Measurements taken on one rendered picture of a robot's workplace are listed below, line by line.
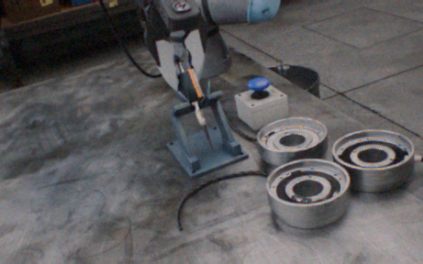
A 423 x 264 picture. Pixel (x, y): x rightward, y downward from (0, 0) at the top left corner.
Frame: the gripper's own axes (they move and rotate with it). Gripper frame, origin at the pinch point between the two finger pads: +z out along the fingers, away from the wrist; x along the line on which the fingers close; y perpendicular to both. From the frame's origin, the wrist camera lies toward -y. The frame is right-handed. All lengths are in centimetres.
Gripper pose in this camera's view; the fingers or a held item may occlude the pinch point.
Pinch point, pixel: (186, 82)
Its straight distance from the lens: 81.1
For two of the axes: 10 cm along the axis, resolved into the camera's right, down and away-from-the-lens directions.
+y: -3.7, -3.8, 8.5
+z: 1.8, 8.7, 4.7
